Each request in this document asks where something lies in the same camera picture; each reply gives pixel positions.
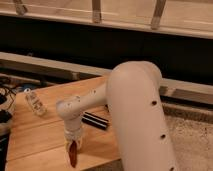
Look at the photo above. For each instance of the red chili pepper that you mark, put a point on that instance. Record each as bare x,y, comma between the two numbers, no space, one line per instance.
73,154

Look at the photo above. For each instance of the black rectangular box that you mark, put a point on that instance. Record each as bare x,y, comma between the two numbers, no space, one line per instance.
94,120

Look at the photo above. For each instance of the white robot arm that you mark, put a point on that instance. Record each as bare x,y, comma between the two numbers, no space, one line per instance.
132,96

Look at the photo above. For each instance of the wooden rail frame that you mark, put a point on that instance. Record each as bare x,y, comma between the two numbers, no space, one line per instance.
177,17

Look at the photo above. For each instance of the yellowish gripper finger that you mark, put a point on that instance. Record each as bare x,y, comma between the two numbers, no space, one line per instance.
79,145
68,146

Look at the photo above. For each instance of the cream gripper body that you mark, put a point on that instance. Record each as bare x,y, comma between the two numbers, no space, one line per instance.
73,135

